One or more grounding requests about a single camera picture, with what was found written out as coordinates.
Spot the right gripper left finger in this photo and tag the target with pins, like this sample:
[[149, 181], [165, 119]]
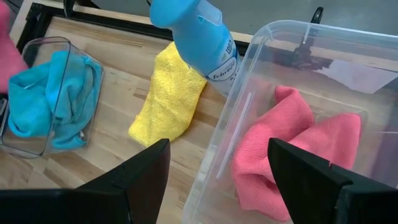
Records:
[[140, 174]]

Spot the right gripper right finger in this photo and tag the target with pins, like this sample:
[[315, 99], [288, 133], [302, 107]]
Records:
[[304, 186]]

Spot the large pink microfiber towel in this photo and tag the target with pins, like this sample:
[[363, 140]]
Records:
[[286, 124]]

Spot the small pink microfiber towel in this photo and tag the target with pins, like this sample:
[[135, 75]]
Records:
[[9, 56]]

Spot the small yellow microfiber towel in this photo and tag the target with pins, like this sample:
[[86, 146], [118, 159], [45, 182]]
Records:
[[171, 93]]

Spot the crumpled blue microfiber towel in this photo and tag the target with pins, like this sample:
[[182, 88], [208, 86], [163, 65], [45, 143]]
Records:
[[31, 109]]

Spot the wide clear plastic bin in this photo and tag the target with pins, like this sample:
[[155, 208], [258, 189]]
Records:
[[224, 149]]

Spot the narrow clear plastic bin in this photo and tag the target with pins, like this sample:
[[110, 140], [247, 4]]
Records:
[[37, 146]]

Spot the blue air freshener bottle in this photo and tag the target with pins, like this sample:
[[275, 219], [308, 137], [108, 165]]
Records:
[[199, 40]]

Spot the black metal table frame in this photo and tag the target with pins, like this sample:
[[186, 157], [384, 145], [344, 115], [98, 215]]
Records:
[[31, 25]]

